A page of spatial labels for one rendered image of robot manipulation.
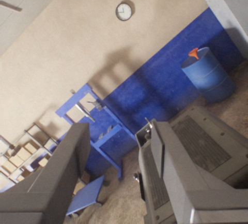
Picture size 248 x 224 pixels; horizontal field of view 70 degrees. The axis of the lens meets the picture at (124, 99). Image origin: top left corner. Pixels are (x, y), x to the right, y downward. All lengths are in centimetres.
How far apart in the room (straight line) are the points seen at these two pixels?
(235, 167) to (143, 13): 343
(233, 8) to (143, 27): 154
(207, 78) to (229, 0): 132
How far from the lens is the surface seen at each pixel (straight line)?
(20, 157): 461
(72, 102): 349
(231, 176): 70
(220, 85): 352
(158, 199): 80
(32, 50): 416
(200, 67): 332
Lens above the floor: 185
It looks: 12 degrees down
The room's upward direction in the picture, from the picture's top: 43 degrees counter-clockwise
